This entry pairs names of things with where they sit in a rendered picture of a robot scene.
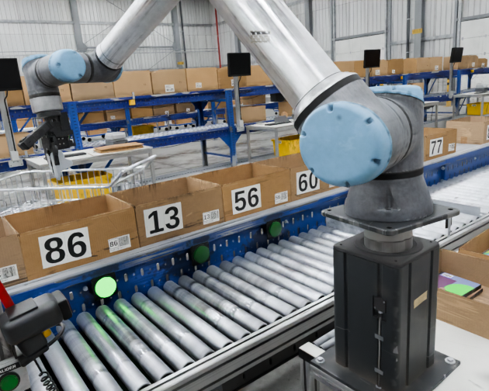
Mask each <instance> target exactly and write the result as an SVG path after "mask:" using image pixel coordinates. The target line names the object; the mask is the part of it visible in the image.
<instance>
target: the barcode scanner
mask: <svg viewBox="0 0 489 391"><path fill-rule="evenodd" d="M72 313H73V312H72V309H71V306H70V303H69V301H68V299H67V298H66V297H65V296H64V294H63V293H62V292H61V291H59V290H56V291H54V292H52V293H44V294H43V295H41V296H38V297H36V298H34V299H33V298H32V297H31V298H28V299H26V300H24V301H22V302H20V303H17V304H16V305H13V306H10V307H9V308H7V309H5V312H4V313H2V314H1V315H0V329H1V331H2V334H3V336H4V338H5V340H6V342H7V343H8V344H10V345H16V346H17V347H18V349H19V350H20V351H21V352H22V353H23V355H24V356H22V357H21V358H18V361H19V364H20V366H22V367H25V366H27V365H28V364H29V363H30V362H32V361H34V360H35V359H36V358H38V357H40V356H41V355H42V354H43V353H45V352H46V351H48V350H49V345H48V344H47V339H46V337H49V336H50V335H51V330H50V328H52V327H54V326H56V325H58V324H59V323H60V322H62V320H68V319H70V318H72Z"/></svg>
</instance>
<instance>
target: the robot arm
mask: <svg viewBox="0 0 489 391"><path fill-rule="evenodd" d="M179 1H180V0H135V1H134V3H133V4H132V5H131V6H130V7H129V8H128V10H127V11H126V12H125V13H124V15H123V16H122V17H121V19H120V20H119V21H118V23H117V24H116V25H115V26H114V27H113V28H112V30H111V31H110V32H109V34H108V35H107V36H106V38H105V39H104V40H103V41H102V42H101V43H100V44H99V45H98V46H97V47H96V48H95V49H94V51H93V52H91V53H82V52H81V53H78V52H76V51H74V50H71V49H61V50H57V51H55V52H54V53H52V54H50V55H47V54H34V55H30V56H29V57H25V58H23V59H22V62H21V64H22V71H23V74H24V78H25V82H26V87H27V91H28V95H29V101H30V105H31V108H32V112H33V113H34V114H36V117H37V119H44V120H45V121H44V122H42V123H41V124H40V125H39V126H38V127H37V128H36V129H35V130H33V131H32V132H31V133H30V134H28V135H27V136H26V137H24V138H22V139H21V140H20V141H19V143H18V144H17V145H18V146H19V147H20V148H21V149H22V150H23V151H24V150H29V149H30V148H31V147H32V146H33V145H34V144H35V143H36V142H37V141H38V140H39V139H40V138H41V142H42V146H43V150H44V154H45V157H46V159H47V163H48V165H49V167H50V169H51V171H52V173H53V175H54V177H55V178H56V179H57V180H61V171H63V170H64V169H67V168H69V167H71V166H72V165H73V162H72V160H69V159H67V158H65V157H64V153H63V152H62V151H59V150H62V149H66V148H70V147H73V146H76V143H75V136H74V132H73V130H71V128H70V123H69V119H68V113H67V112H61V110H63V109H64V108H63V105H62V101H61V95H60V91H59V87H58V86H61V85H65V84H77V83H96V82H104V83H110V82H113V81H117V80H118V79H119V78H120V77H121V75H122V73H123V64H124V62H125V61H126V60H127V59H128V58H129V57H130V56H131V54H132V53H133V52H134V51H135V50H136V49H137V48H138V47H139V46H140V45H141V44H142V43H143V42H144V41H145V39H146V38H147V37H148V36H149V35H150V34H151V33H152V31H153V30H154V29H155V28H156V27H157V26H158V25H159V23H160V22H161V21H162V20H163V19H164V18H165V17H166V16H167V14H169V13H170V11H172V9H173V8H174V7H175V6H176V5H177V4H178V3H179ZM209 1H210V2H211V4H212V5H213V7H214V8H215V9H216V10H217V11H218V12H219V14H220V15H221V17H222V18H223V19H224V21H225V22H226V23H227V24H228V25H229V27H230V28H231V29H232V31H233V32H234V33H235V35H236V36H237V37H238V39H239V40H240V41H241V42H242V43H243V45H244V46H245V47H246V49H247V50H248V52H249V53H250V54H251V55H252V56H253V58H254V59H255V60H256V62H257V63H258V64H259V66H260V67H261V68H262V70H263V71H264V72H265V73H266V74H267V76H268V77H269V78H270V80H271V81H272V83H273V84H274V85H275V86H276V87H277V88H278V90H279V91H280V92H281V94H282V95H283V97H284V98H285V99H286V101H287V102H288V103H289V104H290V105H291V107H292V108H293V109H294V118H293V126H294V128H295V129H296V130H297V132H298V133H299V134H300V153H301V156H302V158H303V161H304V164H305V165H306V166H307V168H308V169H309V170H310V171H311V172H312V173H313V175H314V176H315V177H317V178H318V179H320V180H322V181H323V182H325V183H327V184H329V185H334V186H339V187H349V186H350V187H349V191H348V195H347V198H346V199H345V213H346V214H347V215H348V216H350V217H353V218H356V219H358V220H366V221H372V222H384V223H393V222H405V221H412V220H419V219H422V218H425V217H427V216H430V215H431V214H432V213H433V200H432V197H431V196H430V193H429V190H428V186H427V185H426V182H425V179H424V105H425V101H424V99H423V91H422V88H421V87H419V86H417V85H384V86H374V87H368V86H367V84H366V83H365V82H364V81H363V80H362V79H361V78H360V77H359V75H358V74H357V73H352V72H342V71H340V70H339V69H338V68H337V66H336V65H335V64H334V62H333V61H332V60H331V59H330V57H329V56H328V55H327V54H326V53H325V52H324V51H323V49H322V48H321V47H320V45H319V44H318V43H317V42H316V40H315V39H314V38H313V37H312V36H311V35H310V34H309V32H308V31H307V30H306V28H305V27H304V26H303V25H302V23H301V22H300V21H299V19H298V18H297V17H296V16H295V15H294V14H293V13H292V11H291V10H290V9H289V8H288V6H287V5H286V4H285V2H284V1H283V0H209ZM71 134H72V135H73V139H74V143H73V142H72V140H69V139H71V137H70V135H71Z"/></svg>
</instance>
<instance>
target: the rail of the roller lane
mask: <svg viewBox="0 0 489 391"><path fill-rule="evenodd" d="M488 228H489V213H488V214H487V215H485V216H482V217H481V218H479V219H477V220H474V221H473V222H471V223H468V224H467V225H465V226H463V227H461V228H459V229H457V230H454V231H453V232H451V233H450V237H448V238H447V235H448V234H447V235H445V236H444V237H441V238H439V239H438V240H436V241H438V242H439V246H440V248H439V249H446V250H450V251H455V252H457V251H458V250H459V247H461V246H462V245H464V244H465V243H466V242H467V241H469V240H471V239H472V238H474V237H476V236H477V235H478V234H480V233H482V232H484V231H485V230H486V229H488ZM334 320H335V309H334V293H331V294H329V295H327V296H325V297H323V298H321V299H319V300H317V301H315V302H313V303H311V304H309V305H307V306H305V307H303V308H301V309H299V310H297V311H295V312H293V313H291V314H290V315H288V316H286V317H284V318H282V319H280V320H277V321H276V322H274V323H272V324H270V325H268V326H266V327H263V328H262V329H260V330H257V331H256V332H254V333H252V334H249V335H248V336H246V337H243V338H242V339H241V340H239V341H236V342H234V343H233V344H230V345H228V346H227V347H225V348H222V349H220V350H219V351H216V352H214V353H213V354H211V355H208V356H206V357H205V358H202V359H200V360H199V361H197V362H194V363H192V364H191V365H189V366H187V367H185V368H183V369H181V370H179V371H177V372H175V373H173V374H171V375H169V376H167V377H165V378H163V379H161V380H159V381H157V382H155V383H153V384H151V385H149V386H147V387H145V388H143V389H141V390H139V391H210V390H212V389H214V388H216V387H218V386H220V385H221V384H223V383H225V382H226V381H228V380H230V379H232V378H234V377H235V376H237V375H239V374H241V373H242V372H244V371H246V370H248V369H250V368H251V367H253V366H255V365H257V364H258V363H260V362H262V361H264V360H266V359H267V358H269V357H271V356H273V355H274V354H276V353H278V352H280V351H281V350H283V349H285V348H287V347H289V346H290V345H291V344H294V343H296V342H298V341H299V340H301V339H303V338H304V337H306V336H308V335H309V334H312V333H313V332H315V331H316V330H319V329H321V328H322V327H324V326H326V325H327V324H329V323H331V322H333V321H334Z"/></svg>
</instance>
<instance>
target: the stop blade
mask: <svg viewBox="0 0 489 391"><path fill-rule="evenodd" d="M326 227H330V228H333V229H336V230H341V231H344V232H347V233H350V234H355V235H356V234H359V233H362V232H363V231H364V229H363V228H360V227H355V226H353V225H350V224H347V223H343V222H340V221H337V220H333V219H331V218H328V217H326Z"/></svg>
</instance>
